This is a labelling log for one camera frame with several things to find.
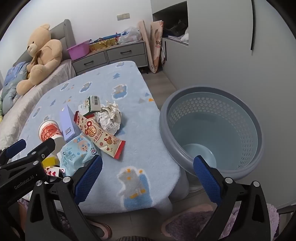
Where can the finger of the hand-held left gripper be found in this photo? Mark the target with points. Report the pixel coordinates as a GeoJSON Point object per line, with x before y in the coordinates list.
{"type": "Point", "coordinates": [45, 147]}
{"type": "Point", "coordinates": [16, 147]}

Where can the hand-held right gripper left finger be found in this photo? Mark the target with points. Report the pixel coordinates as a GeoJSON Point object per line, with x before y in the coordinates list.
{"type": "Point", "coordinates": [89, 179]}

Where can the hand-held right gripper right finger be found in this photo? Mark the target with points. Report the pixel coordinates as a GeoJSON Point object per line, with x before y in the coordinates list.
{"type": "Point", "coordinates": [207, 180]}

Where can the small yellow container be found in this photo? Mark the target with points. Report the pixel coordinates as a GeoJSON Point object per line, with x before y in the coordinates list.
{"type": "Point", "coordinates": [49, 161]}

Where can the red white paper cup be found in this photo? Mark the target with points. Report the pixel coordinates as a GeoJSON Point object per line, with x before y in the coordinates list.
{"type": "Point", "coordinates": [49, 132]}

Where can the white box with red hearts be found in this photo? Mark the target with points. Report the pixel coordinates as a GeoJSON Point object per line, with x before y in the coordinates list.
{"type": "Point", "coordinates": [54, 171]}

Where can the blue wet wipes packet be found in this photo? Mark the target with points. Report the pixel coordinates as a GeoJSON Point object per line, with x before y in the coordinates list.
{"type": "Point", "coordinates": [74, 150]}

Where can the pale purple box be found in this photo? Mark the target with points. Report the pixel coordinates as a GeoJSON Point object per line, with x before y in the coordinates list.
{"type": "Point", "coordinates": [68, 122]}

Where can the beige red snack wrapper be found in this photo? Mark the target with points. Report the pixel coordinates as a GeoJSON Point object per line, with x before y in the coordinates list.
{"type": "Point", "coordinates": [99, 136]}

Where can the grey perforated plastic basket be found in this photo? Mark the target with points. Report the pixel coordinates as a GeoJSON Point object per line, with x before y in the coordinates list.
{"type": "Point", "coordinates": [231, 129]}

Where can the green white milk carton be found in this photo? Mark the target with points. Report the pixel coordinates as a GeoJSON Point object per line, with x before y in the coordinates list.
{"type": "Point", "coordinates": [92, 104]}

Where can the white paper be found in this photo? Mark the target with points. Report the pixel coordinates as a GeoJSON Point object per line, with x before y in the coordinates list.
{"type": "Point", "coordinates": [108, 118]}

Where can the purple fuzzy slipper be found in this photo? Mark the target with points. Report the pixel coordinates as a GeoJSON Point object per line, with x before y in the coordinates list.
{"type": "Point", "coordinates": [185, 224]}

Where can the pink slipper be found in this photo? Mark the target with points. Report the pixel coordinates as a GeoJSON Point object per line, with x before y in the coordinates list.
{"type": "Point", "coordinates": [101, 230]}

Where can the bed with beige quilted cover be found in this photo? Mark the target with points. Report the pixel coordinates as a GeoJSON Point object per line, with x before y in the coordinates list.
{"type": "Point", "coordinates": [46, 85]}

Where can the blue patterned pillow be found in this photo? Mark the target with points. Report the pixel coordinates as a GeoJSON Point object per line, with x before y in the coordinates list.
{"type": "Point", "coordinates": [11, 78]}

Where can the purple patterned pajama pants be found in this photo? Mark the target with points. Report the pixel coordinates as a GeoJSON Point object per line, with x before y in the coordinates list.
{"type": "Point", "coordinates": [272, 215]}

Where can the beige teddy bear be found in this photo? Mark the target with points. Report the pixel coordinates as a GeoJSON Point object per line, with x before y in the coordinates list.
{"type": "Point", "coordinates": [44, 55]}

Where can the purple plastic basin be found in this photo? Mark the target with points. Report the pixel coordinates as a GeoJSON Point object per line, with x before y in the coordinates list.
{"type": "Point", "coordinates": [78, 52]}

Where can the grey bed headboard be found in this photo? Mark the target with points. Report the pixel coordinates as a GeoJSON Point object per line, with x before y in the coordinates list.
{"type": "Point", "coordinates": [62, 32]}

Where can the gold foil gift box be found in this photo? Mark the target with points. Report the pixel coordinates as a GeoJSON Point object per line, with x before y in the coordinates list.
{"type": "Point", "coordinates": [104, 45]}

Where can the grey drawer chest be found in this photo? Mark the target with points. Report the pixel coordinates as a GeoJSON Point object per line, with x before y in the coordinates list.
{"type": "Point", "coordinates": [124, 53]}

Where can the colourful wrapping paper roll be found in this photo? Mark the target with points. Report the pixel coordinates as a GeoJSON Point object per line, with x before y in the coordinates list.
{"type": "Point", "coordinates": [108, 37]}

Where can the white wardrobe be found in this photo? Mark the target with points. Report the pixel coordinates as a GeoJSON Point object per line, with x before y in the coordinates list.
{"type": "Point", "coordinates": [219, 46]}

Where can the clear plastic bag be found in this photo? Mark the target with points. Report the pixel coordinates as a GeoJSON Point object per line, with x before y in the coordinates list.
{"type": "Point", "coordinates": [130, 34]}

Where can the cartoon printed pink mat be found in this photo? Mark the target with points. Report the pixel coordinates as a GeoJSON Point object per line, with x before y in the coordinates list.
{"type": "Point", "coordinates": [156, 46]}

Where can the white cloth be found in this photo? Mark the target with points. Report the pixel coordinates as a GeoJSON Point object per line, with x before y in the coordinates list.
{"type": "Point", "coordinates": [185, 36]}

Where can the plain pink foam mat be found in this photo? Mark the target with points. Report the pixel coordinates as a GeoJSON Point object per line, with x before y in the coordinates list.
{"type": "Point", "coordinates": [144, 39]}

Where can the dark bag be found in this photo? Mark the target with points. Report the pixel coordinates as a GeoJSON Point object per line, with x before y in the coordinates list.
{"type": "Point", "coordinates": [175, 29]}

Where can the wall socket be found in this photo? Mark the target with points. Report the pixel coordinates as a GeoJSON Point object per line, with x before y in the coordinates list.
{"type": "Point", "coordinates": [123, 16]}

